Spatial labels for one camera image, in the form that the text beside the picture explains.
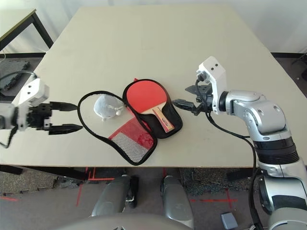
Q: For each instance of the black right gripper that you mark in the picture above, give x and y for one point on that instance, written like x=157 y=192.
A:
x=204 y=100

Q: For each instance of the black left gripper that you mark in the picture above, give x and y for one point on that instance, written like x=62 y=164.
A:
x=39 y=116

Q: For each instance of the black and red paddle case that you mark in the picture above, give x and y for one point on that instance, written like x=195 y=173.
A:
x=172 y=115

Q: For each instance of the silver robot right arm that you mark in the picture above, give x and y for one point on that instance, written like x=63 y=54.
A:
x=263 y=112

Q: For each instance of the dark foam floor mat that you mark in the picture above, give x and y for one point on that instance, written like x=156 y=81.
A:
x=16 y=65

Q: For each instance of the black table base foot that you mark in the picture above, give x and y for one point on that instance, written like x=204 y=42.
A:
x=238 y=175
x=10 y=169

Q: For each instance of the dark speckled floor mat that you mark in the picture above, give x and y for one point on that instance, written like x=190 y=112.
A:
x=204 y=179

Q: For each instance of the grey robot left leg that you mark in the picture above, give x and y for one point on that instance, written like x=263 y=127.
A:
x=110 y=196

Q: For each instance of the grey robot leg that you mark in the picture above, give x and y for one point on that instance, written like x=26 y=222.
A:
x=175 y=198
x=110 y=196

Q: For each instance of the black bar with metal clip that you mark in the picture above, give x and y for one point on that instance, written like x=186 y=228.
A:
x=134 y=189

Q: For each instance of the grey robot right leg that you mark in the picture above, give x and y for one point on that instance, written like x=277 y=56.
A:
x=175 y=198

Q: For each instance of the grey robot torso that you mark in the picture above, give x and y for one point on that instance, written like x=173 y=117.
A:
x=120 y=224

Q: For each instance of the grey foot pedal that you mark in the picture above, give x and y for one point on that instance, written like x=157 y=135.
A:
x=229 y=220

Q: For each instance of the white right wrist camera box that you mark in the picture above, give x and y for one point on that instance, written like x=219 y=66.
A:
x=216 y=72

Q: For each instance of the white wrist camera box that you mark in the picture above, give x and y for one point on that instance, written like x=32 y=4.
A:
x=216 y=72
x=33 y=92

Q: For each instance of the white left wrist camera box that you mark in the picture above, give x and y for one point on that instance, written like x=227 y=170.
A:
x=33 y=92

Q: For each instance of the side table with black frame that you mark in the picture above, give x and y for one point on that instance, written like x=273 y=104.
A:
x=14 y=21

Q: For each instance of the black camera tripod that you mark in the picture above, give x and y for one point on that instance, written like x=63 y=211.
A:
x=299 y=59

